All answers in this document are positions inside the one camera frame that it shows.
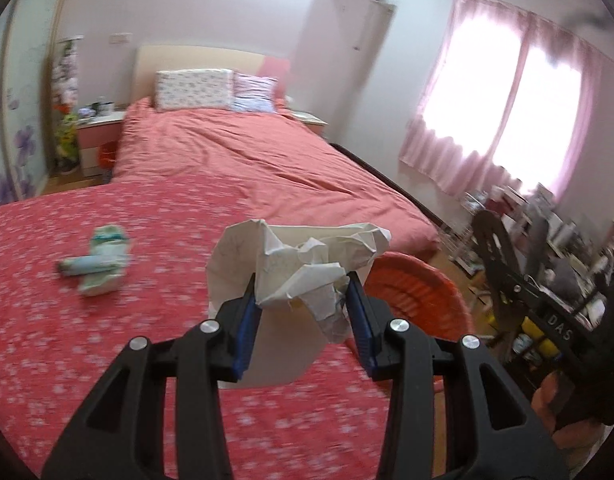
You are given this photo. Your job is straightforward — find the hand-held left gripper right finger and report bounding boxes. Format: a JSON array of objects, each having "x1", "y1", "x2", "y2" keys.
[{"x1": 344, "y1": 271, "x2": 570, "y2": 480}]

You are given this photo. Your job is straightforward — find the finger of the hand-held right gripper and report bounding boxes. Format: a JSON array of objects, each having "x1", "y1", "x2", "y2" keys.
[{"x1": 473, "y1": 209, "x2": 526, "y2": 352}]

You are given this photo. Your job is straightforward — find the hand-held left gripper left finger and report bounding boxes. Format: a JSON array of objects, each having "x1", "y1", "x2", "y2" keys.
[{"x1": 41, "y1": 272, "x2": 262, "y2": 480}]

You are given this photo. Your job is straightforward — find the orange plastic basket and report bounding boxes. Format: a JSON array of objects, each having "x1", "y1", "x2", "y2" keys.
[{"x1": 362, "y1": 252, "x2": 476, "y2": 397}]

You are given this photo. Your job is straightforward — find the white paper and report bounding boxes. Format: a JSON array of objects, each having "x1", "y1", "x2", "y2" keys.
[{"x1": 207, "y1": 218, "x2": 392, "y2": 389}]

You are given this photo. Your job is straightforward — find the person's right hand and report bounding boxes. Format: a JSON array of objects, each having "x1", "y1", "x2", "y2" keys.
[{"x1": 531, "y1": 373, "x2": 604, "y2": 454}]

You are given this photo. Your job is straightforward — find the cluttered desk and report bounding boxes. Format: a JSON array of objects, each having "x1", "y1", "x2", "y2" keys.
[{"x1": 447, "y1": 182, "x2": 614, "y2": 361}]

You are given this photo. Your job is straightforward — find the pink curtain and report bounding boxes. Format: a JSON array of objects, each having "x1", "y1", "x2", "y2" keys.
[{"x1": 399, "y1": 0, "x2": 614, "y2": 202}]

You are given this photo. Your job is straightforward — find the green white packet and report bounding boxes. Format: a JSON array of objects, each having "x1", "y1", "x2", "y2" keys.
[{"x1": 77, "y1": 225, "x2": 133, "y2": 297}]

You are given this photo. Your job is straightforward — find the red duvet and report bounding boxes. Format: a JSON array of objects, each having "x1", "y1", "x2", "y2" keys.
[{"x1": 112, "y1": 97, "x2": 441, "y2": 262}]

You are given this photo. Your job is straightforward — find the teal tube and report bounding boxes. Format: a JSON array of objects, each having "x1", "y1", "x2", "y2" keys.
[{"x1": 57, "y1": 255, "x2": 112, "y2": 279}]

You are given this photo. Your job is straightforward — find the red floral blanket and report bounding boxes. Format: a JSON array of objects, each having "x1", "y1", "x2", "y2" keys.
[{"x1": 0, "y1": 175, "x2": 448, "y2": 480}]

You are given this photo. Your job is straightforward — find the red bag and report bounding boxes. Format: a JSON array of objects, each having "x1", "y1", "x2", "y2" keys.
[{"x1": 98, "y1": 141, "x2": 119, "y2": 170}]

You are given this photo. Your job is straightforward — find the striped pillow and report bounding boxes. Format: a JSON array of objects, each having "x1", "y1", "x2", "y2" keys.
[{"x1": 232, "y1": 73, "x2": 281, "y2": 114}]

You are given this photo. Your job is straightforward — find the white floral pillow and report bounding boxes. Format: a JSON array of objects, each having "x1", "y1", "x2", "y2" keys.
[{"x1": 154, "y1": 69, "x2": 235, "y2": 113}]

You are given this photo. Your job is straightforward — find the pink white nightstand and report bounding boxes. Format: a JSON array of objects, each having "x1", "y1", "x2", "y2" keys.
[{"x1": 76, "y1": 110, "x2": 126, "y2": 177}]

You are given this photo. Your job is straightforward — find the beige bed headboard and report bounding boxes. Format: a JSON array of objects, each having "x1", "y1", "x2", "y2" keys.
[{"x1": 132, "y1": 45, "x2": 293, "y2": 107}]

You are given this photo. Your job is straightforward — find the hanging flower decoration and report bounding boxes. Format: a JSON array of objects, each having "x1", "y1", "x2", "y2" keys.
[{"x1": 51, "y1": 36, "x2": 84, "y2": 174}]

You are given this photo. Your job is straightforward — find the wardrobe with purple flowers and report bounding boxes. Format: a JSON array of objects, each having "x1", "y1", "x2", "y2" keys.
[{"x1": 0, "y1": 10, "x2": 58, "y2": 209}]

